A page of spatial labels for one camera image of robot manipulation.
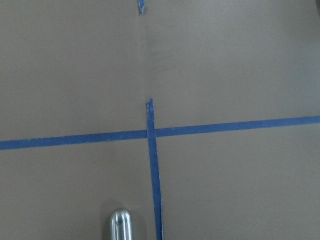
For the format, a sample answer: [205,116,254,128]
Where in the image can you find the steel muddler black tip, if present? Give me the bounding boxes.
[110,208,134,240]

